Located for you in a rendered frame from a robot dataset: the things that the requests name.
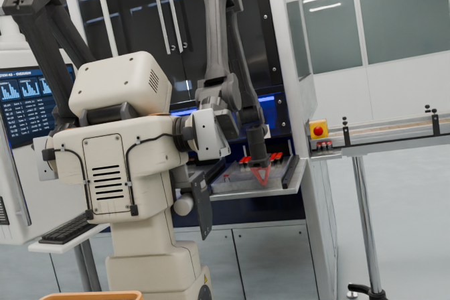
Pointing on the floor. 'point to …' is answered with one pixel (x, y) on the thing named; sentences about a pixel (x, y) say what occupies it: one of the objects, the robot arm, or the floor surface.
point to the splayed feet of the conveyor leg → (363, 292)
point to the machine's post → (298, 126)
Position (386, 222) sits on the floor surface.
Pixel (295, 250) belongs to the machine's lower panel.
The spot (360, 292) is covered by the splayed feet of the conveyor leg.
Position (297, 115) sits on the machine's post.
